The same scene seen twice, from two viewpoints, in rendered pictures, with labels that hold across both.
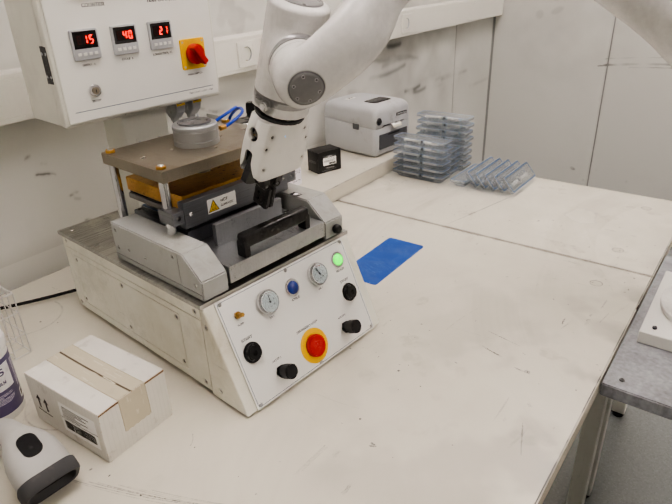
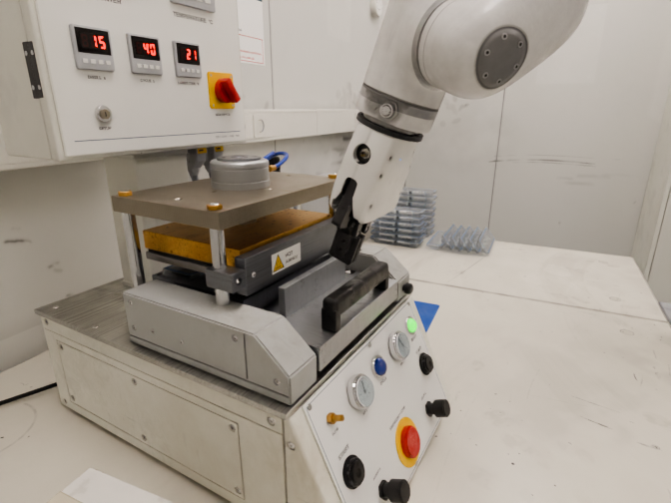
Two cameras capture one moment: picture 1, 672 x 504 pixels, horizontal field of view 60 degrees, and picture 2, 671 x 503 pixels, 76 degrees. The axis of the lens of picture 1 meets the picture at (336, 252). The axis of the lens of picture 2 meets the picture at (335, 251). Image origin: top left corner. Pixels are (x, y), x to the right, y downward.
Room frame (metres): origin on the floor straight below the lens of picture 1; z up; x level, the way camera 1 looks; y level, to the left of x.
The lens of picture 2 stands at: (0.41, 0.23, 1.21)
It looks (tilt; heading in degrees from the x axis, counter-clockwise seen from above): 18 degrees down; 348
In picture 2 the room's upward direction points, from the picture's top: straight up
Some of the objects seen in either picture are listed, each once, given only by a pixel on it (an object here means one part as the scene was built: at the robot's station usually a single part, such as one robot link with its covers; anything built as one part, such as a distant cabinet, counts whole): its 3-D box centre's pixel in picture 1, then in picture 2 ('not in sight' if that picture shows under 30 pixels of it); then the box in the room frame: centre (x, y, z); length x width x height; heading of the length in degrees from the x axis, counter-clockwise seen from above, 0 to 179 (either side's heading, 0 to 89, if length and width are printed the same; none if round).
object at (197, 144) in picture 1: (197, 150); (235, 199); (1.05, 0.25, 1.08); 0.31 x 0.24 x 0.13; 138
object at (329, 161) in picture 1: (324, 158); not in sight; (1.78, 0.03, 0.83); 0.09 x 0.06 x 0.07; 125
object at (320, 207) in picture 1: (288, 204); (337, 263); (1.06, 0.09, 0.96); 0.26 x 0.05 x 0.07; 48
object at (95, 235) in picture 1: (199, 231); (233, 300); (1.03, 0.26, 0.93); 0.46 x 0.35 x 0.01; 48
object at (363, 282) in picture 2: (274, 230); (358, 291); (0.89, 0.10, 0.99); 0.15 x 0.02 x 0.04; 138
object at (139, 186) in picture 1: (204, 165); (248, 215); (1.02, 0.23, 1.07); 0.22 x 0.17 x 0.10; 138
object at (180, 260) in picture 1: (166, 254); (213, 333); (0.86, 0.28, 0.96); 0.25 x 0.05 x 0.07; 48
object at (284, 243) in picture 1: (223, 220); (273, 284); (0.98, 0.20, 0.97); 0.30 x 0.22 x 0.08; 48
